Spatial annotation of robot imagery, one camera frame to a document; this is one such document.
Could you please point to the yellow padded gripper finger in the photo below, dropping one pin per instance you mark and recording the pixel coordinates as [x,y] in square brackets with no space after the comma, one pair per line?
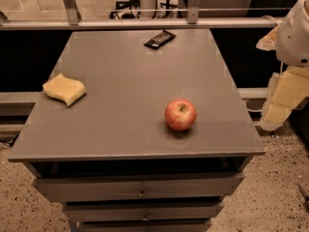
[285,92]
[269,41]

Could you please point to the yellow sponge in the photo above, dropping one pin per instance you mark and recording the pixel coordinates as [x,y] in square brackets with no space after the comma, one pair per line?
[64,89]

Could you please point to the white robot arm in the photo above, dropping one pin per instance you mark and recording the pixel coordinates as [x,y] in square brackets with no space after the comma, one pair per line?
[292,46]

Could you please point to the black rxbar chocolate bar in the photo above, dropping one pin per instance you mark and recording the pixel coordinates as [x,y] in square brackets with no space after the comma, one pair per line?
[160,40]

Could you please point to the red apple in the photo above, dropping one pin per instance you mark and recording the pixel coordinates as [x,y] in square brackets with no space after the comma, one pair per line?
[180,114]

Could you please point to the top drawer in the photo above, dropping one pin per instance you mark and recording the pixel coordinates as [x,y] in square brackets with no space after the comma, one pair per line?
[138,187]

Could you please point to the drawer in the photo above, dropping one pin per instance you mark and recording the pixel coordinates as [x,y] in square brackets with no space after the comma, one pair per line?
[189,225]
[138,187]
[143,211]

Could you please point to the office chair base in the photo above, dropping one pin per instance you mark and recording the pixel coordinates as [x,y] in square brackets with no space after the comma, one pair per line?
[126,9]

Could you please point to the middle drawer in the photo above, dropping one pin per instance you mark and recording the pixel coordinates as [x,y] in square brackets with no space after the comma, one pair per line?
[143,211]

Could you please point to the bottom drawer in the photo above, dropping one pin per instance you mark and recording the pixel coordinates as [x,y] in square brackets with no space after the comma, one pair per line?
[189,225]

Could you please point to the metal railing frame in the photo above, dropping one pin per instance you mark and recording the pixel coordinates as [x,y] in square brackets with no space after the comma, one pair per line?
[94,14]

